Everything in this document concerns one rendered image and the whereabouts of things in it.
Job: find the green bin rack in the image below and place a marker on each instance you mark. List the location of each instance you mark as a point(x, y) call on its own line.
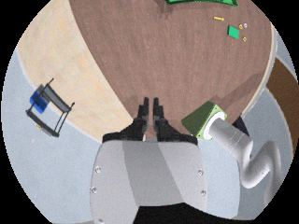
point(232, 2)

